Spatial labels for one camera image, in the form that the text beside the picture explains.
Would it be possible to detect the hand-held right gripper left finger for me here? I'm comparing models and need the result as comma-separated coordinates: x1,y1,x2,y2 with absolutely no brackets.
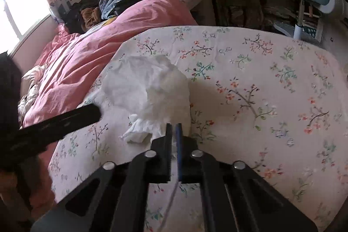
31,123,173,232

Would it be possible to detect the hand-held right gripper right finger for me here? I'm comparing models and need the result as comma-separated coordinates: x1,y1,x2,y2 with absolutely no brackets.
175,123,318,232

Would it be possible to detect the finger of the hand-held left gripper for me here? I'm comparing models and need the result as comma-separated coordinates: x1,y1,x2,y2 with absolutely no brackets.
8,104,102,164

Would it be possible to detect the large white tissue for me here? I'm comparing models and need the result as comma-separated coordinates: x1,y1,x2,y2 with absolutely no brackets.
92,55,191,144

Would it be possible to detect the person's left forearm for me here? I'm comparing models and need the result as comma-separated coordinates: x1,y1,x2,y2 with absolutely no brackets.
0,167,36,232

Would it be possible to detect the white padded jacket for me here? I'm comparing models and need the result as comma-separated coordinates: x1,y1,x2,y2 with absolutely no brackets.
18,65,47,124

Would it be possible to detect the pink duvet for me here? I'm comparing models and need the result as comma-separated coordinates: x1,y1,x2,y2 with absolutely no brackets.
23,0,198,211

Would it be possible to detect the window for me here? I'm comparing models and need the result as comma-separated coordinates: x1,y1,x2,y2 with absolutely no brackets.
0,0,52,43

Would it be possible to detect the brown garment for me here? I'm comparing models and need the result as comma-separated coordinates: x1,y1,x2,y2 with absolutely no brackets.
81,8,102,28

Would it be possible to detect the yellow white book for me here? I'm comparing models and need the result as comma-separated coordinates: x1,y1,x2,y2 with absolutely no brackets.
90,16,117,31

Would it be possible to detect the floral tablecloth table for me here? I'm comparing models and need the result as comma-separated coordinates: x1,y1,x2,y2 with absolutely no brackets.
49,25,348,232

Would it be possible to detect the black clothing heap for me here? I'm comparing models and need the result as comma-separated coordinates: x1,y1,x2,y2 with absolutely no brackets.
65,0,115,31

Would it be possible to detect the blue denim garment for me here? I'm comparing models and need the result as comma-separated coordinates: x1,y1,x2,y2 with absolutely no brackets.
98,0,128,19

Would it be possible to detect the dark patterned bag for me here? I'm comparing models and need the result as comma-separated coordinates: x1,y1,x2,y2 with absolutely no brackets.
226,0,265,28

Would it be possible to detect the white cabinet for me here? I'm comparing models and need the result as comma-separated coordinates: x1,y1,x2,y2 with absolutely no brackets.
317,10,348,52

